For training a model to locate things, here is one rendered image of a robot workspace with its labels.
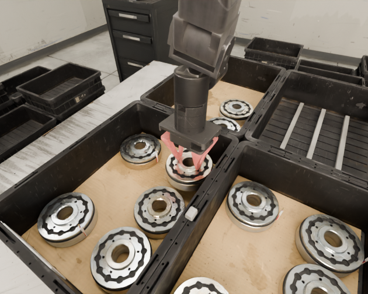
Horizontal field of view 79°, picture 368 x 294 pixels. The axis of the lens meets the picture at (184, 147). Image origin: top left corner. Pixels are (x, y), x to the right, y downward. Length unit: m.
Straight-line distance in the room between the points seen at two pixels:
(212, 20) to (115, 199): 0.40
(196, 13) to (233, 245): 0.39
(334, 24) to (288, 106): 2.78
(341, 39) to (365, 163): 2.97
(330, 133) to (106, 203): 0.64
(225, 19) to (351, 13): 3.28
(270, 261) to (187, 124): 0.29
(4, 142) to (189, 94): 1.40
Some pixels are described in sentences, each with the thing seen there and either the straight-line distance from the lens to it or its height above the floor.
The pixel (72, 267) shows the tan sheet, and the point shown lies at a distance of 0.49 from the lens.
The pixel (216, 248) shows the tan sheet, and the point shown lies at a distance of 0.46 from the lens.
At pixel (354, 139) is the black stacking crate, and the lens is 0.80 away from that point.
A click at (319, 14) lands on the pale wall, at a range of 3.54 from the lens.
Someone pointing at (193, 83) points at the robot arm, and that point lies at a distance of 0.34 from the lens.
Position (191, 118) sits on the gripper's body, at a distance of 0.37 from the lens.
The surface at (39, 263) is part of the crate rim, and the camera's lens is 0.40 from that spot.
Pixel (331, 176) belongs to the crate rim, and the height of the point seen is 0.93.
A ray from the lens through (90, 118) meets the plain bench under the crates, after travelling 0.99.
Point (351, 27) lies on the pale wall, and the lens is 3.58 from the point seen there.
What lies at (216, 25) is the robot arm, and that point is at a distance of 0.29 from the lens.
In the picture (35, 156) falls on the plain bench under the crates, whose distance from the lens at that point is 0.91.
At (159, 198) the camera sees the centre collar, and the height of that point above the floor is 0.87.
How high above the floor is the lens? 1.26
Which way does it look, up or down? 45 degrees down
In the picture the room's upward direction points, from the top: straight up
